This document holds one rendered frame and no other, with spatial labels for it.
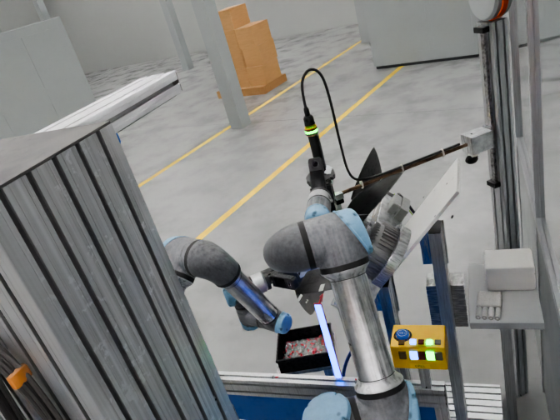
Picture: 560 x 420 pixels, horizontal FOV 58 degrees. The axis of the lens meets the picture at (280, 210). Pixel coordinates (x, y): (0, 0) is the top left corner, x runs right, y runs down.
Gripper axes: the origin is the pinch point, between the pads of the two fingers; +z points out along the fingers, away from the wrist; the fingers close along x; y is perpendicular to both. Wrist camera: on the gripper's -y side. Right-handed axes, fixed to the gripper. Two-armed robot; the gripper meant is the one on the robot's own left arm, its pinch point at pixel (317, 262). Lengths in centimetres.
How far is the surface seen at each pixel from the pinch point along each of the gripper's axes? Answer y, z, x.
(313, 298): 11.3, -2.8, 20.5
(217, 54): 605, 100, -62
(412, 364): -43.1, 8.4, 22.4
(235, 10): 816, 196, -120
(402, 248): -7.4, 30.3, 4.9
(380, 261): -3.8, 22.4, 8.2
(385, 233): -1.0, 28.2, 0.0
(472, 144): -4, 69, -21
